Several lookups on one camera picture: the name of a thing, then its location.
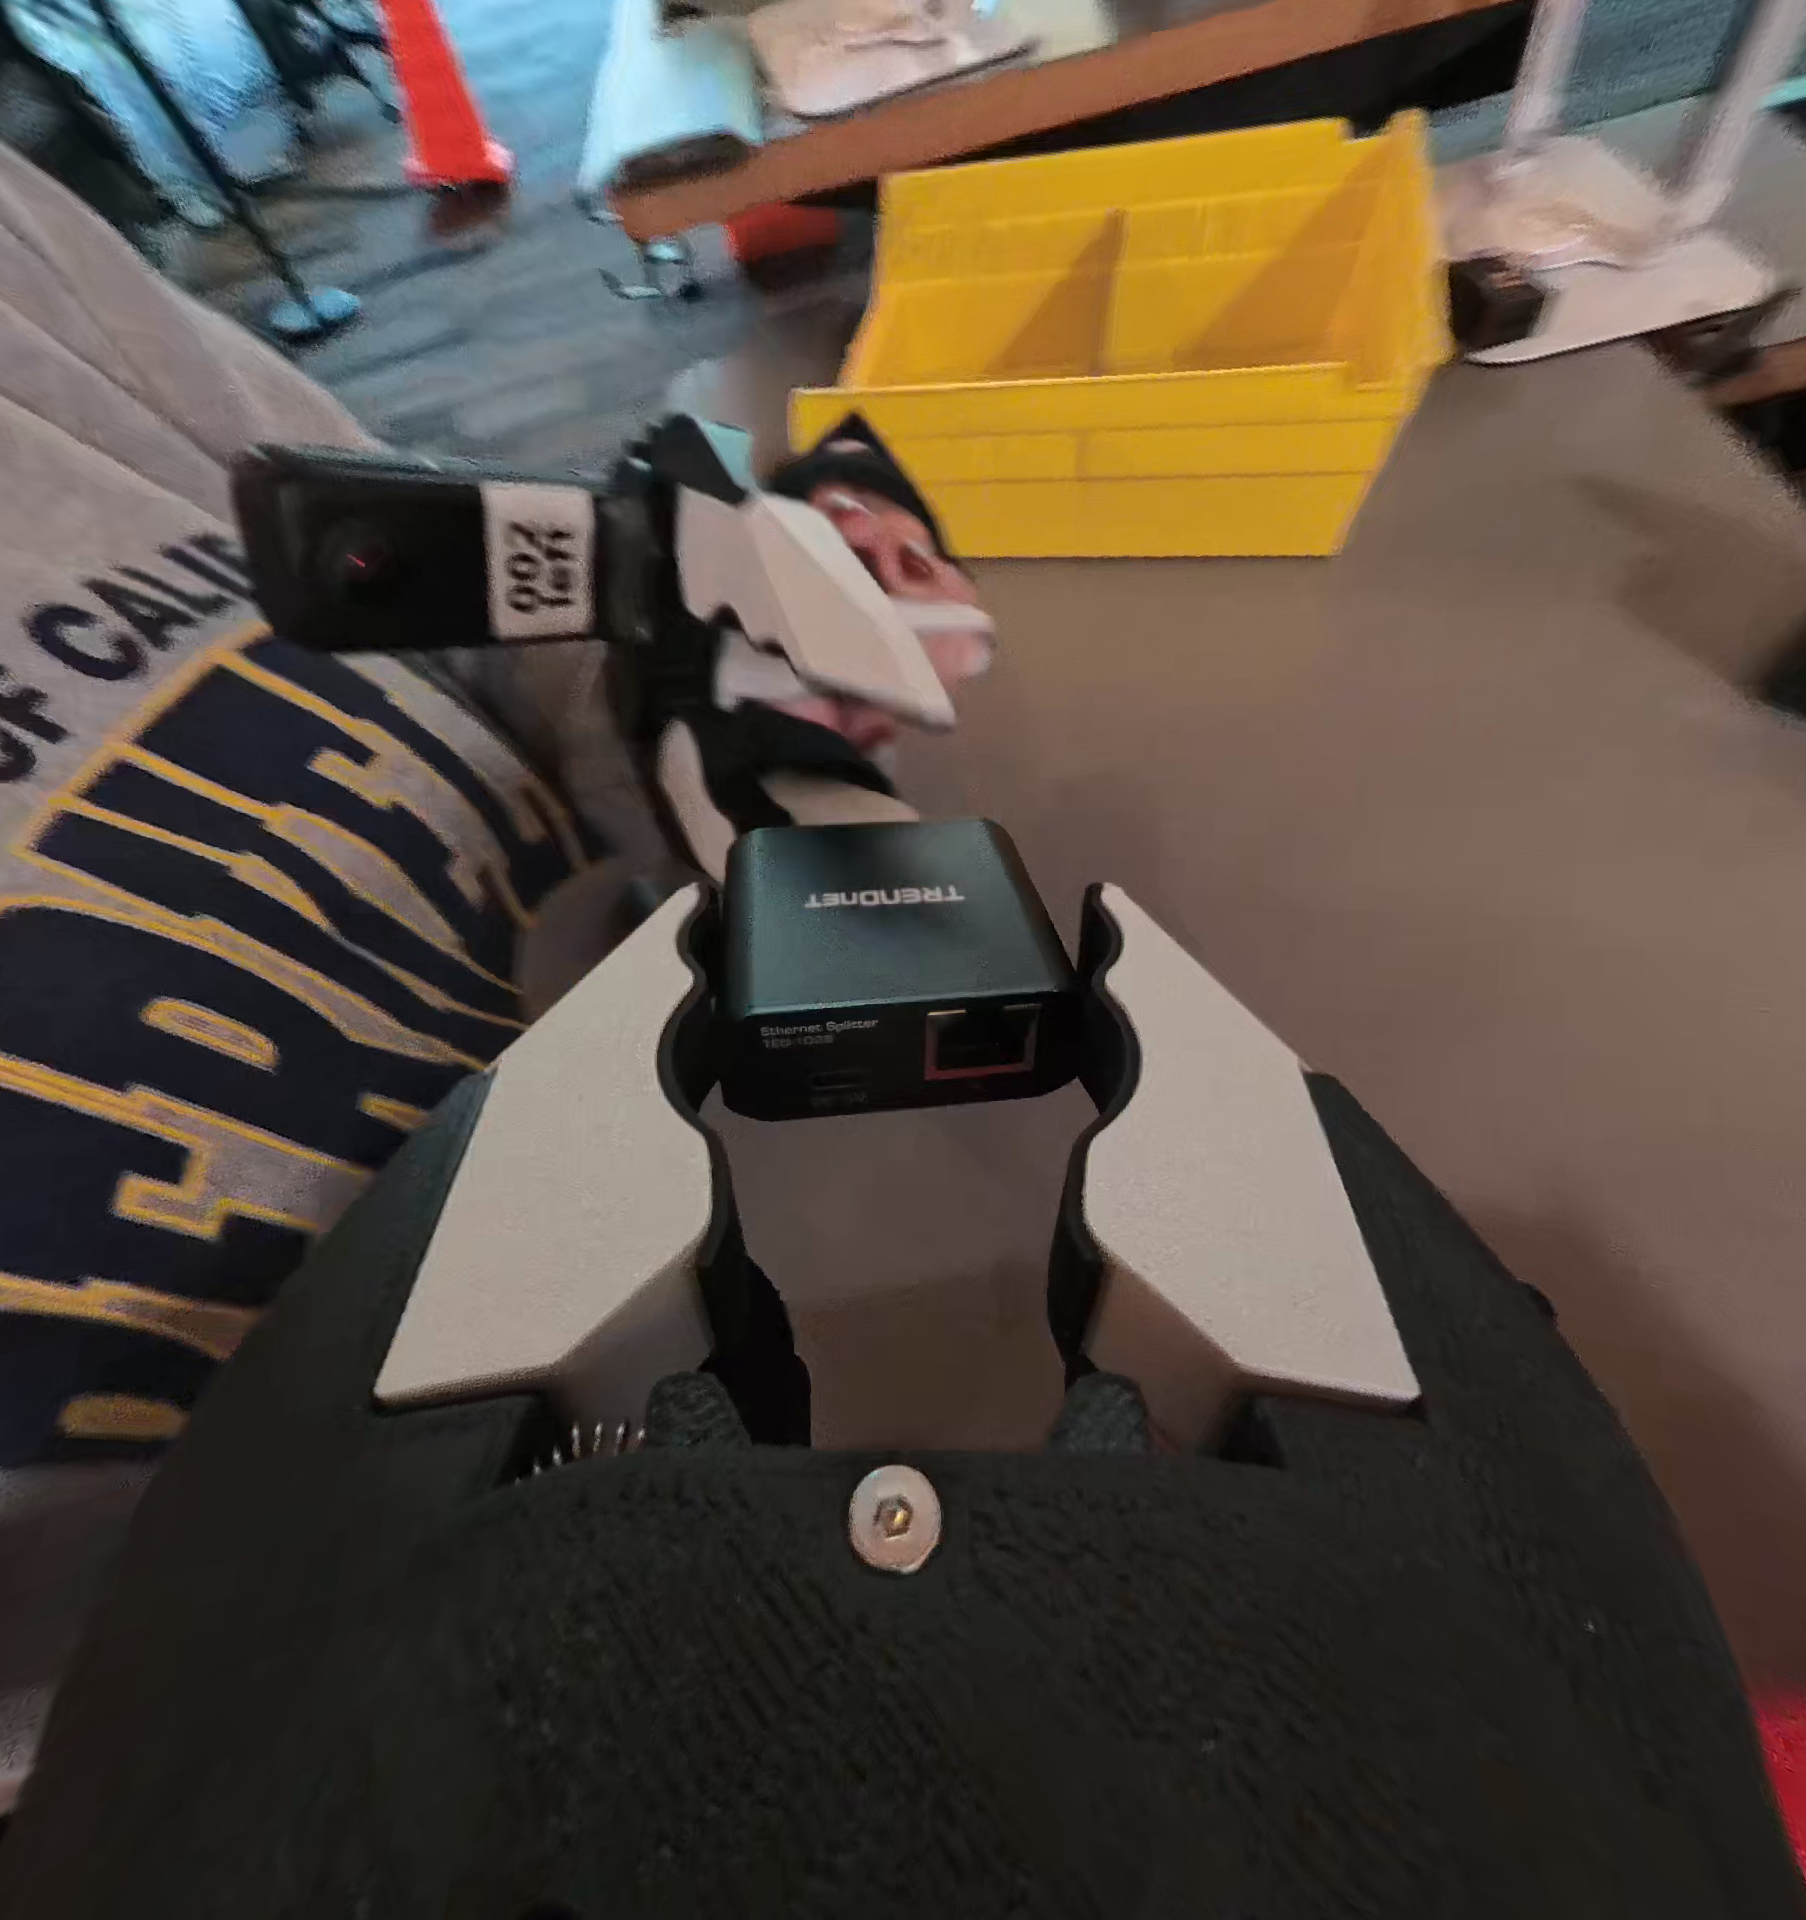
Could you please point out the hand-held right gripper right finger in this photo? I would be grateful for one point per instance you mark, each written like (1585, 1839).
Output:
(1234, 1200)

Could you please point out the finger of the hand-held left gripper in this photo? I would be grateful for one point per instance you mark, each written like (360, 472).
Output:
(774, 673)
(813, 600)

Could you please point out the grey printed sweatshirt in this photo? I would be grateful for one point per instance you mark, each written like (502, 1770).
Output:
(213, 902)

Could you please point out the white stand base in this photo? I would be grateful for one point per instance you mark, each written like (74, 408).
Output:
(1625, 240)

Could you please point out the yellow plastic bin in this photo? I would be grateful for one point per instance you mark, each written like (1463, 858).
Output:
(1143, 433)

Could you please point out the wooden table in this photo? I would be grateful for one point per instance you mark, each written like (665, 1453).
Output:
(995, 103)

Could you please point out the black ethernet splitter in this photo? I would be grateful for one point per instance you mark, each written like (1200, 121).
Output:
(872, 929)

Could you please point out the white paper roll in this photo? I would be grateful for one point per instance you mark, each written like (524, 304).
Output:
(680, 91)

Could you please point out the person's left hand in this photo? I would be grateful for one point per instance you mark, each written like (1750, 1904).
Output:
(911, 562)

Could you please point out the black tripod stand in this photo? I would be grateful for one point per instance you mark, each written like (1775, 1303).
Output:
(244, 193)

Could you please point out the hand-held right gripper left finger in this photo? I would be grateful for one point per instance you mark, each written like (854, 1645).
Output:
(558, 1200)

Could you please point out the orange traffic cone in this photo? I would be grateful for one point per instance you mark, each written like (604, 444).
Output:
(445, 91)

